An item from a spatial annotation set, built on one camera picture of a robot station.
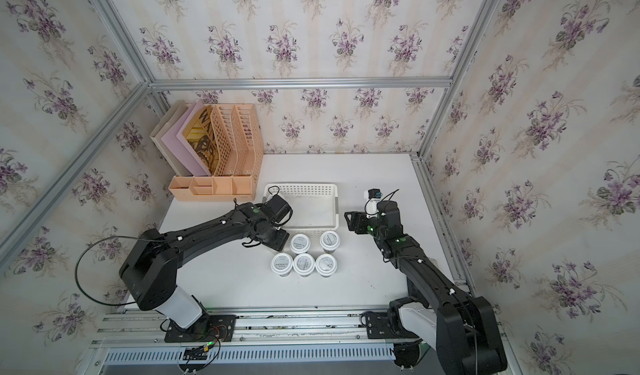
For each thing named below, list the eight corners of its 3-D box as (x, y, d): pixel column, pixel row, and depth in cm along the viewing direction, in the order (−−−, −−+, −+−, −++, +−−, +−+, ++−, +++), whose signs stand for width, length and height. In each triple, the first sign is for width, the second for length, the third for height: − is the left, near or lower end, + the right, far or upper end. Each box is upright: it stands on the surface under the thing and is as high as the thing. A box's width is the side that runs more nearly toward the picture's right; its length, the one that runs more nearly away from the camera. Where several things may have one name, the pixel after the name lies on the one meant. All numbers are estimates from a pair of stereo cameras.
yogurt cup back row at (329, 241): (324, 257, 89) (324, 250, 83) (317, 243, 92) (317, 234, 87) (341, 250, 90) (342, 242, 85) (333, 236, 94) (334, 228, 89)
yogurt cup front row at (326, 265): (315, 279, 84) (315, 272, 78) (315, 261, 88) (315, 253, 83) (336, 280, 84) (337, 272, 78) (335, 261, 88) (336, 253, 83)
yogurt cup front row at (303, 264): (294, 280, 85) (292, 271, 79) (295, 262, 89) (293, 253, 82) (315, 280, 85) (314, 271, 79) (315, 262, 89) (315, 253, 82)
